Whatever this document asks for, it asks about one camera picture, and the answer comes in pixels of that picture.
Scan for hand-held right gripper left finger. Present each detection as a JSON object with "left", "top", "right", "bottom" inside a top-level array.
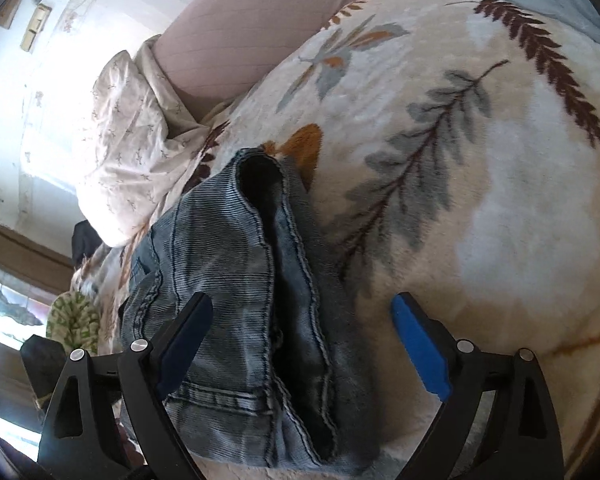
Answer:
[{"left": 36, "top": 291, "right": 214, "bottom": 480}]

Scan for dark cloth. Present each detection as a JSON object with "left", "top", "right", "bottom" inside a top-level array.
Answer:
[{"left": 71, "top": 220, "right": 103, "bottom": 267}]

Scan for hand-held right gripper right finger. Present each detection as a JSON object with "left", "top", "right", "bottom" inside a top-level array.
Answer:
[{"left": 391, "top": 292, "right": 566, "bottom": 480}]

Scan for wooden wall switch plate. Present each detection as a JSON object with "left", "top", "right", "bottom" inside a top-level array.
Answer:
[{"left": 20, "top": 4, "right": 53, "bottom": 53}]

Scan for leaf print fleece blanket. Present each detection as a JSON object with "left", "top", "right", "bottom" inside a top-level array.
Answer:
[{"left": 72, "top": 0, "right": 600, "bottom": 480}]

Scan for pink padded headboard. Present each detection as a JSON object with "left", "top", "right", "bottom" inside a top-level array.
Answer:
[{"left": 152, "top": 0, "right": 406, "bottom": 126}]

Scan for blue denim pants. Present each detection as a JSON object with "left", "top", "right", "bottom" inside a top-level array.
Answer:
[{"left": 117, "top": 146, "right": 381, "bottom": 478}]

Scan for green patterned cloth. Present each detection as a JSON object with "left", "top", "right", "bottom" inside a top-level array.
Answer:
[{"left": 47, "top": 292, "right": 102, "bottom": 356}]

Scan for cream floral pillow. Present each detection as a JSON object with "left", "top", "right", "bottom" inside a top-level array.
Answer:
[{"left": 75, "top": 35, "right": 218, "bottom": 248}]

